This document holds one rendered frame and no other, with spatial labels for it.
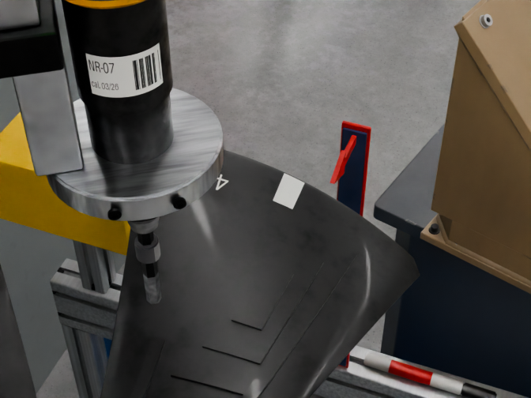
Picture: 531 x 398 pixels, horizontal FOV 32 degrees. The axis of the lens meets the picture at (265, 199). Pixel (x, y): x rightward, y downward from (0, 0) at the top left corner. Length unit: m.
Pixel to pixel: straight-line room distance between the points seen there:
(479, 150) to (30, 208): 0.46
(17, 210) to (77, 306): 0.18
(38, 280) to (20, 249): 0.11
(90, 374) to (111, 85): 0.94
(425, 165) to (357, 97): 1.63
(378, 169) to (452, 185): 1.54
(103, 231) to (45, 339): 1.05
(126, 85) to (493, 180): 0.67
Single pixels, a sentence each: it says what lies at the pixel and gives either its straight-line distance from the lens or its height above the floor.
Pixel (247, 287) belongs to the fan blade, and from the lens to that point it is 0.63.
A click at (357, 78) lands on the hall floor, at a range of 2.84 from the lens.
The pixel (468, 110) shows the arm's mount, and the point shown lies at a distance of 0.93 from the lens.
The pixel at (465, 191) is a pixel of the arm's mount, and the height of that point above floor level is 1.02.
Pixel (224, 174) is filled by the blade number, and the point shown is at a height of 1.22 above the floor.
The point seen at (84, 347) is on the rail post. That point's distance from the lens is 1.20.
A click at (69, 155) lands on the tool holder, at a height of 1.46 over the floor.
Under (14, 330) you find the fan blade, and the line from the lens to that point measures 0.46.
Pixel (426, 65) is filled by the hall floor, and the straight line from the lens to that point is 2.92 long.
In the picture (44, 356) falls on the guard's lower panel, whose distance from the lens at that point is 2.01.
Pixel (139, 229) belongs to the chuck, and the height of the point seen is 1.41.
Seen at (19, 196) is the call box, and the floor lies 1.03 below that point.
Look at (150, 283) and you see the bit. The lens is 0.42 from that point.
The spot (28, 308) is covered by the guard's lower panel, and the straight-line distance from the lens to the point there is 1.89.
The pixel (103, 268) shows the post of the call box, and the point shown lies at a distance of 1.07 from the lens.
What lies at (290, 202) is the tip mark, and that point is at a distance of 0.69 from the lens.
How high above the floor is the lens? 1.69
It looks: 44 degrees down
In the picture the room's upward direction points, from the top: straight up
